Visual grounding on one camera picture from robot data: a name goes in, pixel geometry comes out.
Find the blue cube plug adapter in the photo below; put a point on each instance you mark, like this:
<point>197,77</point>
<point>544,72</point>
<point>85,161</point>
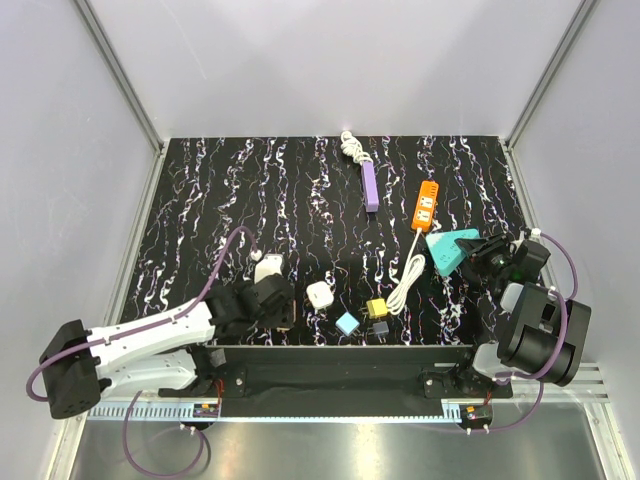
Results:
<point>347,324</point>

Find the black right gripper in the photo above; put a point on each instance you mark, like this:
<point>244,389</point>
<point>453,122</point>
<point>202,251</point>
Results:
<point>474,248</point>

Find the aluminium frame post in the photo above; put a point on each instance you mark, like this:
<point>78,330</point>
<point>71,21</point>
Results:
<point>99,36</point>
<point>576,25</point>

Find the grey cube plug adapter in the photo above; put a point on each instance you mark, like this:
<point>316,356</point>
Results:
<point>380,329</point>

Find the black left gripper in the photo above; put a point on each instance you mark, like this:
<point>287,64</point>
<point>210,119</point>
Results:
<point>283,317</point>

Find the aluminium front rail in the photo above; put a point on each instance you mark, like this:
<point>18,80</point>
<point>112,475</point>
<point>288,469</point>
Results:
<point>242,380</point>

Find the orange power strip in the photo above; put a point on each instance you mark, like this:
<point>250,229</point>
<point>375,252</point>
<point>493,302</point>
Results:
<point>425,206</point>

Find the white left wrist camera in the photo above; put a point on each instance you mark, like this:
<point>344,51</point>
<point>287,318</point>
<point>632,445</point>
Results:
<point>266,265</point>

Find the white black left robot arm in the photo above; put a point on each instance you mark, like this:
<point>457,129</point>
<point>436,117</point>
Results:
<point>130,350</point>

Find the white cable duct strip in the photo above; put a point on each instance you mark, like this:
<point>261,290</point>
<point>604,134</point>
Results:
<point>421,411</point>

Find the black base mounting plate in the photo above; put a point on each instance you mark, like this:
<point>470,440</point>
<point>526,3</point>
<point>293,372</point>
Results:
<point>423,357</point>

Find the yellow cube plug adapter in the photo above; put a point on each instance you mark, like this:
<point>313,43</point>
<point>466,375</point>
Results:
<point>375,309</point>

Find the teal triangular power strip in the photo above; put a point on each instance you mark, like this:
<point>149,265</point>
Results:
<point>444,251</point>

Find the white plug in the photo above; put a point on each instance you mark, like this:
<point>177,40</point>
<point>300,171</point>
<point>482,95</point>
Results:
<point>320,295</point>

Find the aluminium frame post right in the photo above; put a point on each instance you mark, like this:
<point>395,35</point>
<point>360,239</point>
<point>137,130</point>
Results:
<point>576,25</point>

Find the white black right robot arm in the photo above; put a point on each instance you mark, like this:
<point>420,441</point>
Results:
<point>546,332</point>

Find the purple power strip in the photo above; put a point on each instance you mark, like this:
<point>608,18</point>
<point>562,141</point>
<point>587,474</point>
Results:
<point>369,185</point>

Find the aluminium frame post left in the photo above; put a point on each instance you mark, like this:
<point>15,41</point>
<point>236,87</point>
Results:
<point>99,36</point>

